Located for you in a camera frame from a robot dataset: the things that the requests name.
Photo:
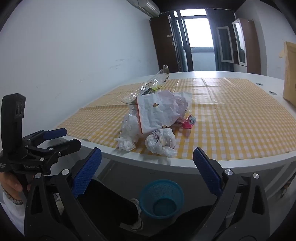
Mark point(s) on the crumpled white printed bag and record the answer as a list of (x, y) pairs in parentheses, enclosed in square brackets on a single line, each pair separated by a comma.
[(161, 141)]

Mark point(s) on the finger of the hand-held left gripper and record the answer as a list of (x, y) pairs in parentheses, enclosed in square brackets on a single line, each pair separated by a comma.
[(55, 133), (68, 146)]

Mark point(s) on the white air conditioner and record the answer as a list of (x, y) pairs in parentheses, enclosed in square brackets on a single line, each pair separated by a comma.
[(148, 5)]

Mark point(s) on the dark blue curtain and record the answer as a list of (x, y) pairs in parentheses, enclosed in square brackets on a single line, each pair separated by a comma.
[(214, 18)]

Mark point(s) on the cardboard box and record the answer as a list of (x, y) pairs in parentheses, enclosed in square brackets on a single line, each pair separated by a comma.
[(290, 74)]

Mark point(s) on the person's leg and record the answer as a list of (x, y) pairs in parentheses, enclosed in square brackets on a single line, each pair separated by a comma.
[(194, 220), (108, 204)]

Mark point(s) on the white framed glass cabinet door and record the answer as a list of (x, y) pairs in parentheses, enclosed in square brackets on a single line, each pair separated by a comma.
[(225, 44)]

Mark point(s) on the glass balcony door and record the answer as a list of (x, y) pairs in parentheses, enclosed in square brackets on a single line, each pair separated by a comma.
[(198, 34)]

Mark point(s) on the crumpled white paper sheet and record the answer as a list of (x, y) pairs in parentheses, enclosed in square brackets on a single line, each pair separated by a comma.
[(159, 113)]

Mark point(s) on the translucent white plastic bag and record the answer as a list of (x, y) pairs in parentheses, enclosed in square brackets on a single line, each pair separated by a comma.
[(130, 122)]

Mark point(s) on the person's left hand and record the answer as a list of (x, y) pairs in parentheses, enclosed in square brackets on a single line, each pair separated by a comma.
[(11, 184)]

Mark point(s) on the brown wooden wardrobe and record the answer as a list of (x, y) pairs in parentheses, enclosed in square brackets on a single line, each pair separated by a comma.
[(164, 46)]

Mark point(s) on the silver wristwatch band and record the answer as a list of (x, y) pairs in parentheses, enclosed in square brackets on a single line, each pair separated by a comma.
[(13, 200)]

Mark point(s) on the blue plastic mesh wastebasket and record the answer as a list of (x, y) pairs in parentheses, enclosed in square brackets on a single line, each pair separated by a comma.
[(161, 197)]

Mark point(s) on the person's right leg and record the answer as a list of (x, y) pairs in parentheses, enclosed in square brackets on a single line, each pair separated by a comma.
[(194, 220)]

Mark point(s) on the white sneaker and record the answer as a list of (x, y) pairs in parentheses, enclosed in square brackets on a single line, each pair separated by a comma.
[(137, 226)]

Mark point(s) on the person's left forearm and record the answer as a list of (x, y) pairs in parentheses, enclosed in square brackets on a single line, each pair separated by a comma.
[(11, 217)]

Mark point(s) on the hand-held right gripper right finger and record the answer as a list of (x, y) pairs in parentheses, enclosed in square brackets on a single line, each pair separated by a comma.
[(207, 171)]

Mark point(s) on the yellow checked tablecloth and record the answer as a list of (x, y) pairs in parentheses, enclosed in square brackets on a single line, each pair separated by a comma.
[(231, 129)]

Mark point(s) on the clear printed plastic bag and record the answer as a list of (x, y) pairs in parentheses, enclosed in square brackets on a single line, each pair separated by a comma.
[(150, 83)]

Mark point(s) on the person's left leg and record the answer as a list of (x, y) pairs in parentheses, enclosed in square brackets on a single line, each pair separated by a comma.
[(108, 204)]

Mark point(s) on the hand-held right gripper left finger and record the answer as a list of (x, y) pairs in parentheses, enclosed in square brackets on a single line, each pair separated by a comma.
[(89, 169)]

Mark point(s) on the brown cabinet with glass doors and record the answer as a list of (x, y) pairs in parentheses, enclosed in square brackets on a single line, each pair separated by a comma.
[(251, 46)]

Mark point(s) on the pink cartoon snack wrapper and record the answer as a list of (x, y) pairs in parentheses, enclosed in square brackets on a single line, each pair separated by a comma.
[(187, 122)]

